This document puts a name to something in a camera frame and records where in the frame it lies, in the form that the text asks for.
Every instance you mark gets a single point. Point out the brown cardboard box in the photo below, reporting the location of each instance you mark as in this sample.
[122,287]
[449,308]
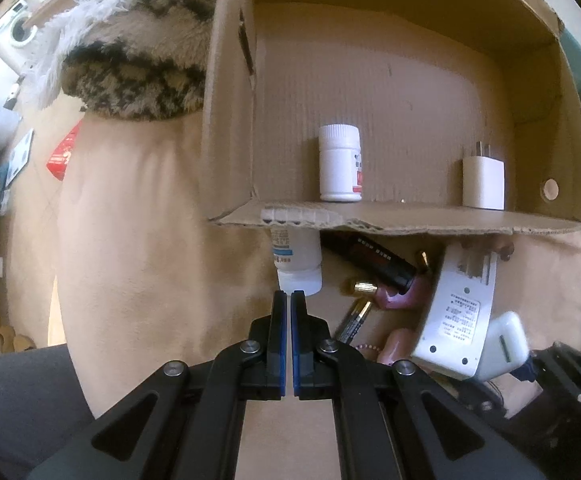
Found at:
[420,85]

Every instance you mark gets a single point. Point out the fuzzy patterned blanket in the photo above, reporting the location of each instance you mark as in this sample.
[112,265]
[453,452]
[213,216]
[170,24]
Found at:
[120,35]

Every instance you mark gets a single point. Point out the red packet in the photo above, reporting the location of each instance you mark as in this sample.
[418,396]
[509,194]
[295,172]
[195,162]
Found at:
[64,152]

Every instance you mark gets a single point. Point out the black gold battery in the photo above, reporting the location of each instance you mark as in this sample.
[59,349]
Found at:
[423,261]
[353,320]
[363,288]

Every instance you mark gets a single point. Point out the pink plastic object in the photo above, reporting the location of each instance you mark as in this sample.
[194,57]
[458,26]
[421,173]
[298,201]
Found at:
[403,297]

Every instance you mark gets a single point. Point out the white bottle blue label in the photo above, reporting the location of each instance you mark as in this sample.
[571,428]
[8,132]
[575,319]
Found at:
[295,260]

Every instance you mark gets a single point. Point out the black cylindrical pen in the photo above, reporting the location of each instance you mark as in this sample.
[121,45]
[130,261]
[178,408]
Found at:
[380,260]

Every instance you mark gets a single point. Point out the small brown object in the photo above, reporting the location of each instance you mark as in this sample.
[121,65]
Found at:
[506,251]

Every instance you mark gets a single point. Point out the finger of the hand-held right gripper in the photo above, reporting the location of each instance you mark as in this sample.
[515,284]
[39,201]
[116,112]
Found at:
[560,370]
[482,397]

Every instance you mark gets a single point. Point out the white rectangular meter device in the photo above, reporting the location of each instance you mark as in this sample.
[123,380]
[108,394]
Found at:
[463,310]

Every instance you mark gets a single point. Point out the person's grey trouser leg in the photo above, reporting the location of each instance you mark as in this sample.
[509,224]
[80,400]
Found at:
[20,400]

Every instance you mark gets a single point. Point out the white pill bottle red label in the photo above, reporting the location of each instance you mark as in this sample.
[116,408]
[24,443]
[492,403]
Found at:
[340,165]

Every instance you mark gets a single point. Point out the white washing machine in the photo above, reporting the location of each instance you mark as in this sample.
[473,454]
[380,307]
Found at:
[18,25]

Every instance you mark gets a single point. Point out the white square plug charger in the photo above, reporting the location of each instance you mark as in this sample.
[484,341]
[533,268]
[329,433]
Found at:
[482,180]

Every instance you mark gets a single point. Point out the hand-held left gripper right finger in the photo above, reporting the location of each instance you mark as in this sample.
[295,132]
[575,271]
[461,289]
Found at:
[298,320]

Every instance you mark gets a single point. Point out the white flat scale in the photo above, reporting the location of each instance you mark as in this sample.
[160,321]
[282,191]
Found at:
[20,155]

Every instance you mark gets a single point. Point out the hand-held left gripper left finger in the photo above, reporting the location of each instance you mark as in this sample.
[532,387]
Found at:
[280,320]

